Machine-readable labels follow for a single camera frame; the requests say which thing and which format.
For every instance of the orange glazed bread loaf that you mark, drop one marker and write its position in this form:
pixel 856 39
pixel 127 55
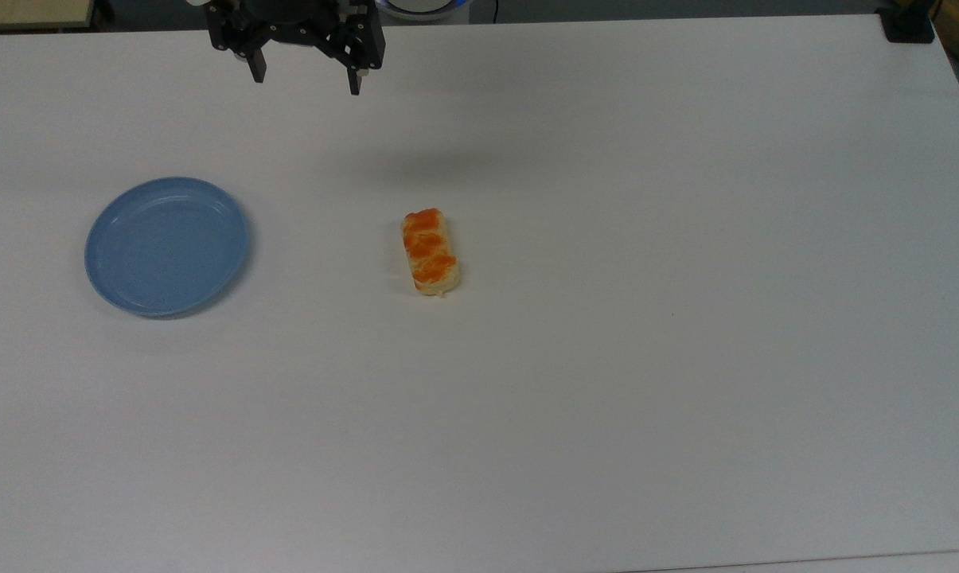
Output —
pixel 430 253

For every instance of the beige board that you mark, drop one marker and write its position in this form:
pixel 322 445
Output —
pixel 33 12

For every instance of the black clamp camera pole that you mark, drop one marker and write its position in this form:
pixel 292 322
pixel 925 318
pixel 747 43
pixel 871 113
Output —
pixel 907 24

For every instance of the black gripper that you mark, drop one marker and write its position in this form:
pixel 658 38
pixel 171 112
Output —
pixel 296 28

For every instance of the blue round plate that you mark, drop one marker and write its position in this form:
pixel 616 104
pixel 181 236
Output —
pixel 166 247

